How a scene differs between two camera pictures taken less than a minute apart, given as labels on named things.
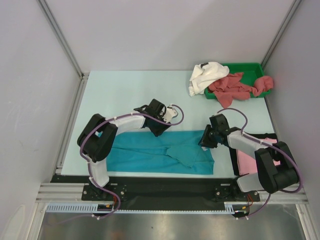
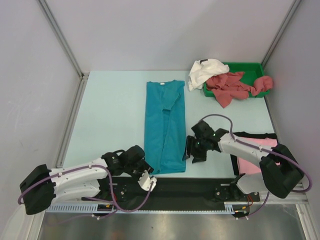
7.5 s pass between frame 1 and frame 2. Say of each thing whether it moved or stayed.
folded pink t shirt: stayed
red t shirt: stayed
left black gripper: moved
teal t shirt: moved
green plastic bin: stayed
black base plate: stayed
